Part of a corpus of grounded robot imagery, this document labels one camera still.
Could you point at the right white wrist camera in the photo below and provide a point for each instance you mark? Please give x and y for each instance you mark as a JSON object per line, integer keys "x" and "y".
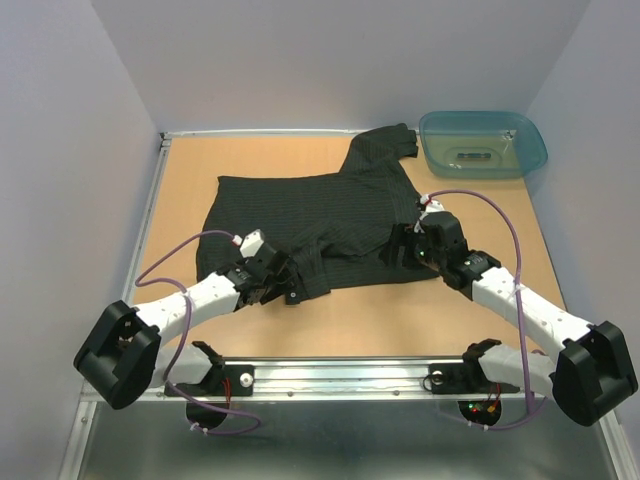
{"x": 429, "y": 205}

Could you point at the black striped long sleeve shirt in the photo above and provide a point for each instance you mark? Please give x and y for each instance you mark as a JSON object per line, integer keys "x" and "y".
{"x": 333, "y": 226}

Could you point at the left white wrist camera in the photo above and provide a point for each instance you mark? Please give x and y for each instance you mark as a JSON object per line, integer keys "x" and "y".
{"x": 250, "y": 244}

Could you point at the aluminium front mounting rail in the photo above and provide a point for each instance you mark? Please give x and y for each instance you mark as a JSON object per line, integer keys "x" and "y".
{"x": 350, "y": 377}

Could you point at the aluminium left side rail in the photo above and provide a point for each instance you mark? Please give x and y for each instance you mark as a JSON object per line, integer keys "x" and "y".
{"x": 129, "y": 287}

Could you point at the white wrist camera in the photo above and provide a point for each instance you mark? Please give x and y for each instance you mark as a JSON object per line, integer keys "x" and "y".
{"x": 429, "y": 205}
{"x": 250, "y": 244}

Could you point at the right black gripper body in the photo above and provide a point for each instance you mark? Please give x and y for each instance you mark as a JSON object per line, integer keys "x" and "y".
{"x": 416, "y": 251}

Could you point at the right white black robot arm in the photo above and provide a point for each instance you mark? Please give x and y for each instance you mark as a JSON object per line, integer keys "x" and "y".
{"x": 585, "y": 368}

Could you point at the teal translucent plastic bin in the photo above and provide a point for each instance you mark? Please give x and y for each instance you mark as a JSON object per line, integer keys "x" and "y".
{"x": 481, "y": 145}

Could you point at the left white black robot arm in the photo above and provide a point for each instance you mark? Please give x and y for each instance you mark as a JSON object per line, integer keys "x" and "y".
{"x": 121, "y": 356}

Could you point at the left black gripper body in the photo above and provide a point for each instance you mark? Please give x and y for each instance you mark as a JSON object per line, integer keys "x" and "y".
{"x": 278, "y": 284}

